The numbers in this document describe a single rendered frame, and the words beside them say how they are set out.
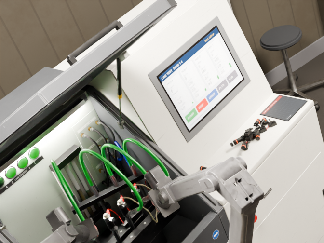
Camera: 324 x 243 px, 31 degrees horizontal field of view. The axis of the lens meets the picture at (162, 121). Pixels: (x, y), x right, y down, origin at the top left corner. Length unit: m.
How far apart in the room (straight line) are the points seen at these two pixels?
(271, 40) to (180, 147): 1.91
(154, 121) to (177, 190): 0.72
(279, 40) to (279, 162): 1.71
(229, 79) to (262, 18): 1.91
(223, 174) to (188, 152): 1.08
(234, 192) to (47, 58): 2.49
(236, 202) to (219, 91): 1.26
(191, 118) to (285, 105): 0.48
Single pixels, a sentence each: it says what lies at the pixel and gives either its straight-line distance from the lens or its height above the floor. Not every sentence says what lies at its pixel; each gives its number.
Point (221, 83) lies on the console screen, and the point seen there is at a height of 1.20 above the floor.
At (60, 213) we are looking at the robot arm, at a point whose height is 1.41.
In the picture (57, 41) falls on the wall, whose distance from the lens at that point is 3.77.
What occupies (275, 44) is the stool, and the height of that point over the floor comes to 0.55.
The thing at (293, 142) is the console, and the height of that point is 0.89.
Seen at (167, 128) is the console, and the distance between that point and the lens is 2.45.
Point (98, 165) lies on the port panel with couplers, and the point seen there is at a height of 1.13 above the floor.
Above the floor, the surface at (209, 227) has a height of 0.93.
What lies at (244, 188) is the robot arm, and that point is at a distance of 1.45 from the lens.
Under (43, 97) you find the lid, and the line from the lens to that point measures 1.40.
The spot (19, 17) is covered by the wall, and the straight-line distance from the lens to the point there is 3.66.
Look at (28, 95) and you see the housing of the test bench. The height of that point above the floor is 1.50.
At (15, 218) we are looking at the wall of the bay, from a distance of 2.43.
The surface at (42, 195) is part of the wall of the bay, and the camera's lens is 2.46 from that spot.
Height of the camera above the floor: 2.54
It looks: 32 degrees down
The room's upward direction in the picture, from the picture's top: 23 degrees counter-clockwise
